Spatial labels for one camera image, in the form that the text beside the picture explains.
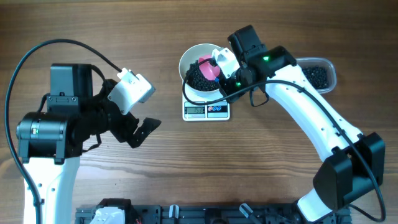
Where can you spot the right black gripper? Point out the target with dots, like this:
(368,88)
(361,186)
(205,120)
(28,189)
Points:
(224,86)

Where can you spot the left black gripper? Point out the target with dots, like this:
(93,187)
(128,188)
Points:
(125,132)

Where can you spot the pink scoop blue handle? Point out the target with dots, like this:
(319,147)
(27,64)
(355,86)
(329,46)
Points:
(209,69)

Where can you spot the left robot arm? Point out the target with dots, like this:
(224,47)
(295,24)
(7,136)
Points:
(50,140)

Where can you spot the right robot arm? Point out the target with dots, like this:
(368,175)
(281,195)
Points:
(352,162)

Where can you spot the white digital kitchen scale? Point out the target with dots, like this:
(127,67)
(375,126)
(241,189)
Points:
(219,111)

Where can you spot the black beans in bowl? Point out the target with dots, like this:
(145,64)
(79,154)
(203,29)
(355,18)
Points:
(197,80)

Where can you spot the white bowl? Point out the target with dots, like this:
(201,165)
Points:
(190,57)

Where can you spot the clear plastic container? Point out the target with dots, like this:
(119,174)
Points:
(321,62)

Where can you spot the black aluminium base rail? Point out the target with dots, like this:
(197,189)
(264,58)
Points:
(270,213)

